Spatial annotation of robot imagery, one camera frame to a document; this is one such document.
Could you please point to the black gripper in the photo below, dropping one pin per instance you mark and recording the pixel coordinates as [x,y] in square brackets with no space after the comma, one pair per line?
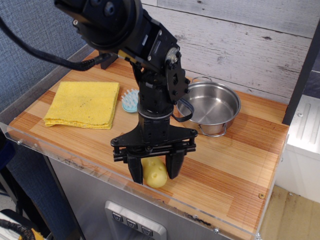
[154,138]

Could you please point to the yellow toy potato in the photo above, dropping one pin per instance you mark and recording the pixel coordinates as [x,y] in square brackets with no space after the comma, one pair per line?
[154,172]

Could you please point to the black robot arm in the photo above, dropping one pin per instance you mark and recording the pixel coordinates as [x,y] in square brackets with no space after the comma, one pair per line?
[123,27]

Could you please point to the folded yellow cloth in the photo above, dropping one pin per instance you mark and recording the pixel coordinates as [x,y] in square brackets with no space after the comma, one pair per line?
[83,104]

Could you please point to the light blue dish brush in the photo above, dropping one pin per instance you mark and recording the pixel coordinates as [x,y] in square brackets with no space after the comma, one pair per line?
[129,100]

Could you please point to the silver button control panel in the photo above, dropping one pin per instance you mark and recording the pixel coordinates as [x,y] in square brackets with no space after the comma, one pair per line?
[126,224]

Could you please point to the silver toy dishwasher front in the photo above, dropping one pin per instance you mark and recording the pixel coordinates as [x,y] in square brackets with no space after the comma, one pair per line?
[88,191]

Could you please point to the small stainless steel pot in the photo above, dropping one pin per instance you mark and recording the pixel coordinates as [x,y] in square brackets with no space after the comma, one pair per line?
[215,106]

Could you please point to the white side cabinet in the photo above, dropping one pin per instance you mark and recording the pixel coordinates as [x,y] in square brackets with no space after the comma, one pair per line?
[299,167]

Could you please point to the black left frame post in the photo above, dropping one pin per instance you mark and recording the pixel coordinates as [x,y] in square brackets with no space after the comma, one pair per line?
[110,59]

